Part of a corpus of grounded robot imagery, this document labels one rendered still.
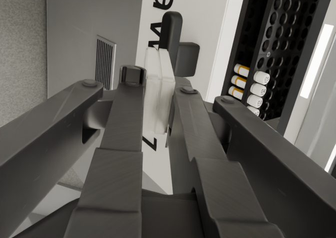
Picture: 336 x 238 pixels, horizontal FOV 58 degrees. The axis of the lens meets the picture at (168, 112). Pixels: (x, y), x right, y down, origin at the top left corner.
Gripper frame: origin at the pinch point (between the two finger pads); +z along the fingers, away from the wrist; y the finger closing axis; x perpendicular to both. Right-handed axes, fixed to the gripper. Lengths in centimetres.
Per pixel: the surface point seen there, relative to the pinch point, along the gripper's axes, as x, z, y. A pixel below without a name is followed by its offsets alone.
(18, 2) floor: -8, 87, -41
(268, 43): 1.3, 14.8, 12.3
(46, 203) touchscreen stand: -89, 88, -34
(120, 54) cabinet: -9.9, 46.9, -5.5
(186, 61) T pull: 0.1, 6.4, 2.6
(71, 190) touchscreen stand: -87, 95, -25
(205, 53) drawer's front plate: 0.9, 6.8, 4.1
